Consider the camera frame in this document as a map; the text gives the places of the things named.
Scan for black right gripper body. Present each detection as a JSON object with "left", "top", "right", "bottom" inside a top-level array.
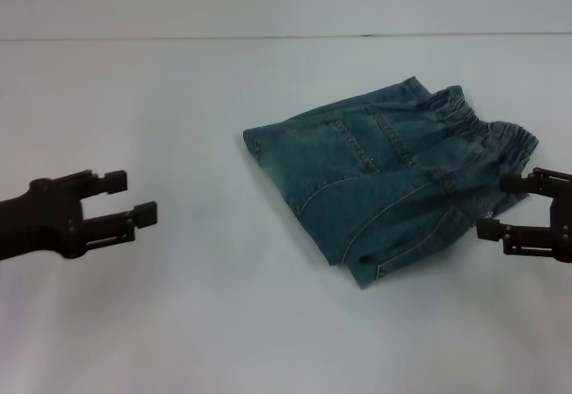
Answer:
[{"left": 545, "top": 191, "right": 572, "bottom": 264}]

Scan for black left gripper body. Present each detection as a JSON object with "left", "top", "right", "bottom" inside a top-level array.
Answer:
[{"left": 0, "top": 178, "right": 87, "bottom": 262}]

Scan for blue denim shorts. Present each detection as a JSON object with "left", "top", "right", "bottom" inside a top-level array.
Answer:
[{"left": 241, "top": 76, "right": 540, "bottom": 292}]

